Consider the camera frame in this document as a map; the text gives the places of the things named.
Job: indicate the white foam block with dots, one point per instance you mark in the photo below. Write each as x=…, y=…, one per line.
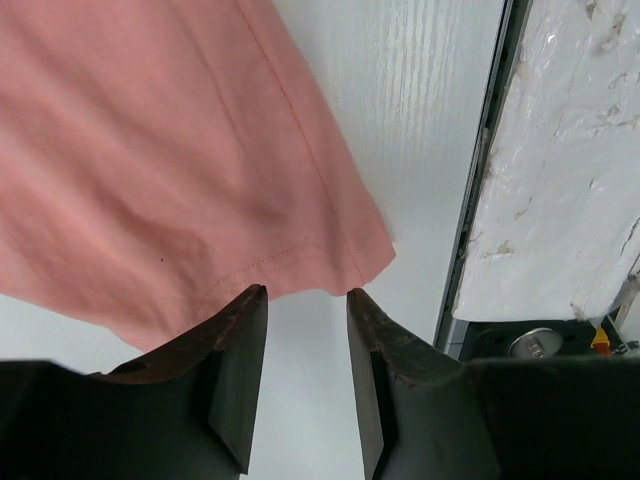
x=556, y=233

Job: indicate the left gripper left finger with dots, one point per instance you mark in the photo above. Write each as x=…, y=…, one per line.
x=185, y=410

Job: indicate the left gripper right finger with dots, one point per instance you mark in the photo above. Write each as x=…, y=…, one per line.
x=524, y=400

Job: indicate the pink polo shirt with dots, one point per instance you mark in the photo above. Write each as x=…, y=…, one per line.
x=159, y=157

